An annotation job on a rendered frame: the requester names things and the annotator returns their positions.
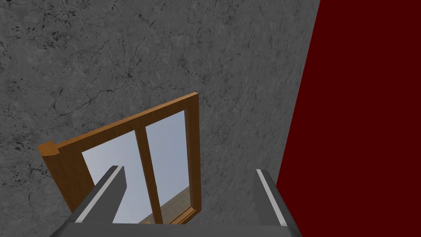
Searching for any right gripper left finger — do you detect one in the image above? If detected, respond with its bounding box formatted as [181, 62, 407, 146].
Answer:
[67, 165, 127, 224]

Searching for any wooden framed window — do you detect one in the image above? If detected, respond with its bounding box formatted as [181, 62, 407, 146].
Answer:
[37, 92, 202, 225]

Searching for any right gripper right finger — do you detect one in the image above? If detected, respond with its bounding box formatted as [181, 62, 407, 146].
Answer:
[252, 169, 290, 227]

